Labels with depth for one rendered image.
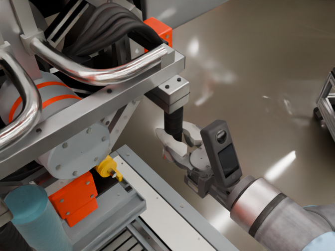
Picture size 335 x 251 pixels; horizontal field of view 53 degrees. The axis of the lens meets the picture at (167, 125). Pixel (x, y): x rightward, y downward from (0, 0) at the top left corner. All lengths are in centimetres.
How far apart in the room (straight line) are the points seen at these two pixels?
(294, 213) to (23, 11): 53
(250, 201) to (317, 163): 124
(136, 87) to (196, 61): 167
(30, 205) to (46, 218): 4
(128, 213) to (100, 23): 87
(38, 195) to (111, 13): 38
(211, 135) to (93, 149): 22
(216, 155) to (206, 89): 145
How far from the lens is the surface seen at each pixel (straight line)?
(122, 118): 89
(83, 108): 52
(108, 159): 101
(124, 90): 53
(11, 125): 48
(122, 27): 57
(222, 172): 59
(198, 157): 62
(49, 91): 66
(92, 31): 59
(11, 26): 62
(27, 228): 74
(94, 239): 130
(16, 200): 75
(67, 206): 98
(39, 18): 94
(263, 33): 255
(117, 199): 129
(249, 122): 186
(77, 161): 64
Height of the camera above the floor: 134
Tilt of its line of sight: 48 degrees down
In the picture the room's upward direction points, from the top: straight up
